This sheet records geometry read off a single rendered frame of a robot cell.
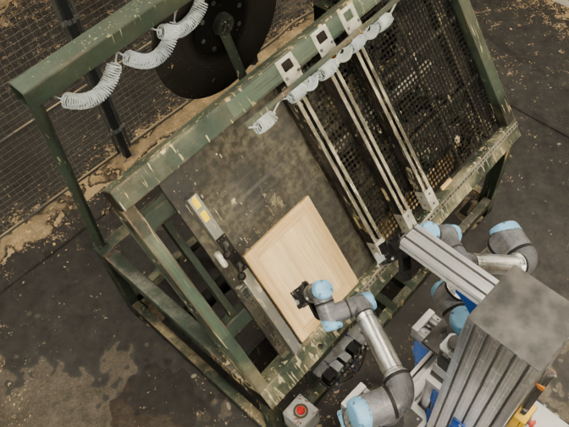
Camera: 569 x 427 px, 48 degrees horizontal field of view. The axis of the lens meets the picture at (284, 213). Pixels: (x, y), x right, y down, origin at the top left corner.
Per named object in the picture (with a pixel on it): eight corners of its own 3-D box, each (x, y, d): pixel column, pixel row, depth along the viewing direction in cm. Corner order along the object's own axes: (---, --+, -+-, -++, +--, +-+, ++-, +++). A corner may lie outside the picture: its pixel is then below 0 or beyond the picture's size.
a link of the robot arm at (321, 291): (319, 303, 235) (312, 281, 237) (310, 307, 246) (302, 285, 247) (338, 296, 238) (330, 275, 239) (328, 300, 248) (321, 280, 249)
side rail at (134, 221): (247, 385, 304) (260, 394, 295) (110, 207, 256) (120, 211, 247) (256, 376, 306) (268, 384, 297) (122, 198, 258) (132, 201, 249)
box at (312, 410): (303, 441, 297) (301, 429, 282) (284, 424, 302) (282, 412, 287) (320, 422, 301) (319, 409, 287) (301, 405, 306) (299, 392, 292)
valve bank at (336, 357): (329, 405, 323) (328, 389, 304) (308, 387, 330) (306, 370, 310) (389, 335, 343) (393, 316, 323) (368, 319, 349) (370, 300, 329)
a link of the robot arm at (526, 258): (533, 285, 253) (450, 285, 226) (519, 263, 259) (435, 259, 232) (555, 268, 246) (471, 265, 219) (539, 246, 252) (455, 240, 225)
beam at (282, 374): (260, 402, 309) (272, 411, 300) (247, 386, 304) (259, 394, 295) (506, 135, 393) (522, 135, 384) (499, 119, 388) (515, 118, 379)
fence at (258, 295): (290, 352, 309) (295, 354, 305) (183, 199, 267) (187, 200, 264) (297, 344, 310) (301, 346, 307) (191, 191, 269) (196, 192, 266)
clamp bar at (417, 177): (421, 211, 349) (455, 216, 329) (323, 16, 297) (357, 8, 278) (431, 200, 353) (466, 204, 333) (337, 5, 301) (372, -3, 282)
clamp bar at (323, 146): (373, 262, 333) (406, 270, 313) (262, 65, 281) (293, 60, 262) (384, 250, 337) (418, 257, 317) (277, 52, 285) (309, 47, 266)
